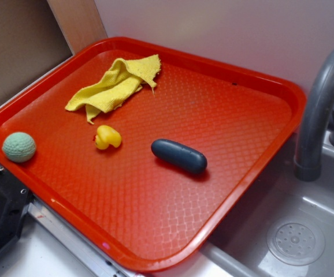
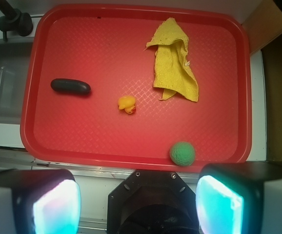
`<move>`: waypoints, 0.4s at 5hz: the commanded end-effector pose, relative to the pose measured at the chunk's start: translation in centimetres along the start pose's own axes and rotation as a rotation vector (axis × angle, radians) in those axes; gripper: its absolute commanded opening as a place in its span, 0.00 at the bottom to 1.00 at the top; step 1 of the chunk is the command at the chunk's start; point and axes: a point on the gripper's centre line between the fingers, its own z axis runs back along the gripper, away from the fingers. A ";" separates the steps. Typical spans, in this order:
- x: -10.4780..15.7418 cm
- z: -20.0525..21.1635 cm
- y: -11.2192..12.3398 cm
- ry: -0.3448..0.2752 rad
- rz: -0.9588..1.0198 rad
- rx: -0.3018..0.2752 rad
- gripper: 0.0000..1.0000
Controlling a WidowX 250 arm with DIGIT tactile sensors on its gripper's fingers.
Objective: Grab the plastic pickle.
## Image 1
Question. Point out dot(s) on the grey toy sink basin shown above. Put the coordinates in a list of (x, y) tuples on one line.
[(238, 245)]

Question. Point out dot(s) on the sink drain strainer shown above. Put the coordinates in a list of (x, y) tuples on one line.
[(294, 242)]

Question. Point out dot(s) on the green foam golf ball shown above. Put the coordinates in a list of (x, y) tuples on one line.
[(19, 147)]

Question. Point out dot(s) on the grey toy faucet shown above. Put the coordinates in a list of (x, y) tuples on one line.
[(316, 120)]

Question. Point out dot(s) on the wooden board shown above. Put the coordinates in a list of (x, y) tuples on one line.
[(79, 22)]

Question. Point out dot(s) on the dark plastic pickle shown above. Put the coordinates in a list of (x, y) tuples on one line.
[(179, 155)]

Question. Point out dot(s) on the red plastic tray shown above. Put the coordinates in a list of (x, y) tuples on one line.
[(144, 213)]

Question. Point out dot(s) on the yellow cloth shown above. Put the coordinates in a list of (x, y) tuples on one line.
[(123, 79)]

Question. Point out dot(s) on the yellow rubber duck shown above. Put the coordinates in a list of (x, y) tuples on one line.
[(107, 136)]

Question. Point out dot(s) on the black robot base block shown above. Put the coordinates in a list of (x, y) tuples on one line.
[(15, 198)]

